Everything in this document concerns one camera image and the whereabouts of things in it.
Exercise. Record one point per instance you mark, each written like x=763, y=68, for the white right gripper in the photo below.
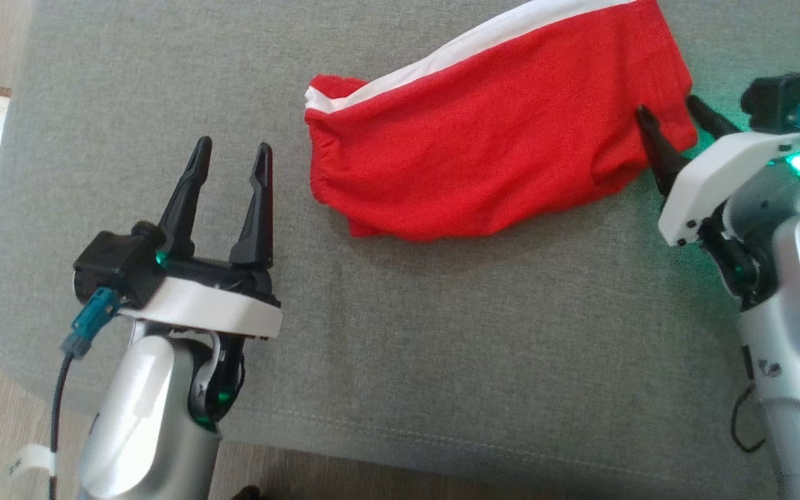
x=712, y=180

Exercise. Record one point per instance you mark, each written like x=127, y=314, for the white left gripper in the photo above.
x=212, y=305

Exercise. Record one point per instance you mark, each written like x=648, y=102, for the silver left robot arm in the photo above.
x=143, y=417

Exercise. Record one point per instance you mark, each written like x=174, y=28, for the grey sofa seat cushion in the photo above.
x=442, y=333

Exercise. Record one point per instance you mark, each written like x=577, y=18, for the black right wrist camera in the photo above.
x=782, y=97

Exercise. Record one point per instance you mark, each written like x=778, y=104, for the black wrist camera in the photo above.
x=782, y=97
x=112, y=267

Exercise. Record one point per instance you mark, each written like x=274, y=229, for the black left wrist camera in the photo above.
x=112, y=267

